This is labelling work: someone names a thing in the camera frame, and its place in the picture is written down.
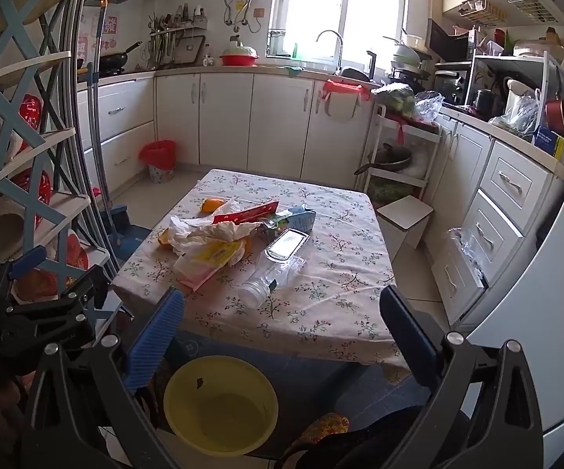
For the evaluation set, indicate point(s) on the bag of green vegetables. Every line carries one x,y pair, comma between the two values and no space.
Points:
396,97

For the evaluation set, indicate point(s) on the dark cloth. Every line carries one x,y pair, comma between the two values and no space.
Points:
384,442

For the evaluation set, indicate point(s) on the red printed package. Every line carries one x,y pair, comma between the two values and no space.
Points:
40,188
76,256
30,107

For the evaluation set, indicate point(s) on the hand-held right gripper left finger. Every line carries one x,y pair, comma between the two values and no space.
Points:
157,332

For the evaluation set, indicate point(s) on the person's left hand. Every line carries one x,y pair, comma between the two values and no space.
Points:
3,415

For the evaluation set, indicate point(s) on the pink packet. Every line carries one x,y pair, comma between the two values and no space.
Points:
199,278

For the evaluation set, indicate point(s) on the white stool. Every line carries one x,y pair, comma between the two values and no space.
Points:
404,217

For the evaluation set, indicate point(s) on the white hanging bin red bag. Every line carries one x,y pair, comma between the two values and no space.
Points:
343,100

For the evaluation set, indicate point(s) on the white paper towel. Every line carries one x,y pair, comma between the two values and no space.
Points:
228,230

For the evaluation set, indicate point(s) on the kitchen window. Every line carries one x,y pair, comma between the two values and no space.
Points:
340,5

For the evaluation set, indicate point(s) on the green blue milk carton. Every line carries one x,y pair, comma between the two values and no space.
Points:
291,218

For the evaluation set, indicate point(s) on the stacked green pots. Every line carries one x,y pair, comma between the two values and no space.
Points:
406,53

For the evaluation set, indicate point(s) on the blue cream shelf rack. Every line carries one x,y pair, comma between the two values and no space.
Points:
23,66

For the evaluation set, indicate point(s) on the green dishcloth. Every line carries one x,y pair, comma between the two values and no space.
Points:
294,69

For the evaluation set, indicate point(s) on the toaster oven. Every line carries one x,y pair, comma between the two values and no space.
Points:
450,87

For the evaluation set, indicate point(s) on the beige wall socket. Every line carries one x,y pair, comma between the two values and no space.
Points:
260,12

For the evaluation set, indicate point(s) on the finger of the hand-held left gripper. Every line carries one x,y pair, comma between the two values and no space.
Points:
27,259
67,303

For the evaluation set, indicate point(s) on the white kettle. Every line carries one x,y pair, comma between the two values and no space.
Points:
516,95

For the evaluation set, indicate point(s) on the black microwave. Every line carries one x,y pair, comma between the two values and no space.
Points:
450,41

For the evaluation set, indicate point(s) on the bin with red bag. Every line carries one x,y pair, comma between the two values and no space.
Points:
157,159

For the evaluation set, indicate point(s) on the clear plastic tray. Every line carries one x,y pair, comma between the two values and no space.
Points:
287,244

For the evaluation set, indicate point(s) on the yellow red patterned cloth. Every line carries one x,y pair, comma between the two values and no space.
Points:
326,427

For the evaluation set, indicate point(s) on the yellow snack packet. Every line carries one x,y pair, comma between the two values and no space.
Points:
216,254

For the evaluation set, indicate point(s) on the white refrigerator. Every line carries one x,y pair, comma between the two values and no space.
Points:
545,327

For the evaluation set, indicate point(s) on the clear plastic bottle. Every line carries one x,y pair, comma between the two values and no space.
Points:
272,278

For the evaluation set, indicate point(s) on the pink wall sticker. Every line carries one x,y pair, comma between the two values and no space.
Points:
111,24
83,46

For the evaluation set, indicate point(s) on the chrome faucet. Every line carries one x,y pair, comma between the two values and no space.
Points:
331,34

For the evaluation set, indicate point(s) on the grey sliding door frame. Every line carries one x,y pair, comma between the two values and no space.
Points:
74,107

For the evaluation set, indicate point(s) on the floral tablecloth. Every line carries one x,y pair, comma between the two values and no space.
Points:
331,273

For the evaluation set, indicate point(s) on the black wok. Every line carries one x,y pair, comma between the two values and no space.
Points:
116,58

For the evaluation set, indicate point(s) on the wall utensil rack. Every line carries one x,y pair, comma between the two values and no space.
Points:
177,29

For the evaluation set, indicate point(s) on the red packet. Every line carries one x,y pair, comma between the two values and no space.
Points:
250,212

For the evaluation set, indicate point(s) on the white trolley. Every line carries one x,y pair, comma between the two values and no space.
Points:
399,132

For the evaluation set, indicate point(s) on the red pot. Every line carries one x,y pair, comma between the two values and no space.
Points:
558,112

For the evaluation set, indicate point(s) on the red basin green cover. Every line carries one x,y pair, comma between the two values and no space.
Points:
239,56

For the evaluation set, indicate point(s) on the yellow plastic basin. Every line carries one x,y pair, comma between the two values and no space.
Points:
223,415

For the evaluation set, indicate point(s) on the crinkled clear plastic bag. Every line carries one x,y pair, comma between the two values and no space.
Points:
467,249

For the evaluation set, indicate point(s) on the blue box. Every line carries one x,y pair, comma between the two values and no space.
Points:
548,139

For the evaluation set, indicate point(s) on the black kettle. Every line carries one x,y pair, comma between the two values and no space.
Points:
483,100

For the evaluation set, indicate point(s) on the white counter shelf rack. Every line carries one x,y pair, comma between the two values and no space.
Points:
511,58

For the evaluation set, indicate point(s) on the black baking tray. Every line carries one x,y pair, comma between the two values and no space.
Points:
189,49

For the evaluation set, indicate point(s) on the white tissue paper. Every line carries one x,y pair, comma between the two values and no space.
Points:
187,234

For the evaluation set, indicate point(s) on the blue dustpan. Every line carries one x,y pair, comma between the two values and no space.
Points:
126,244

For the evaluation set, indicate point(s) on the cream panelled drawer cabinet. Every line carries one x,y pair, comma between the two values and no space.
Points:
506,190

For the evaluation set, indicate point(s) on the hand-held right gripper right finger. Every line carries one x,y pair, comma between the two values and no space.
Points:
409,339

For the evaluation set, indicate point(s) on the curled orange peel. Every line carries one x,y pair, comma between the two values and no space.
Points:
212,205

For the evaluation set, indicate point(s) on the cream door cabinet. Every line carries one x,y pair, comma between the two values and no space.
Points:
272,117

